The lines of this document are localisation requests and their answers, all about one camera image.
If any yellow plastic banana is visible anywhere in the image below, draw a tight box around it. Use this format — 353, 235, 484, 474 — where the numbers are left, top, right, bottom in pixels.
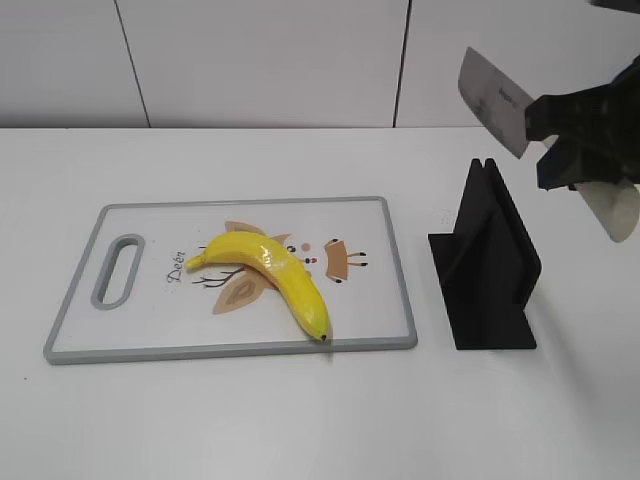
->
185, 231, 331, 342

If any white-handled cleaver knife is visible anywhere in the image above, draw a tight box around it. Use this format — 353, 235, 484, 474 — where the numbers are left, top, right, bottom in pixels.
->
458, 47, 639, 243

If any white grey-rimmed cutting board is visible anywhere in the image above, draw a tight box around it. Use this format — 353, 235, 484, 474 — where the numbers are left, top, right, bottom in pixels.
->
43, 196, 417, 365

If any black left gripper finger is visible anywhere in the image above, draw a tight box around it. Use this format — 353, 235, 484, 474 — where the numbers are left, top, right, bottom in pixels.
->
536, 134, 631, 190

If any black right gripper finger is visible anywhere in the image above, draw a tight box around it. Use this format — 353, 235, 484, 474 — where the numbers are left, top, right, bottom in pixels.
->
524, 84, 620, 143

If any black knife stand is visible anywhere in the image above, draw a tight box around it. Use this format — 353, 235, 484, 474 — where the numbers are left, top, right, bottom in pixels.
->
428, 158, 542, 350

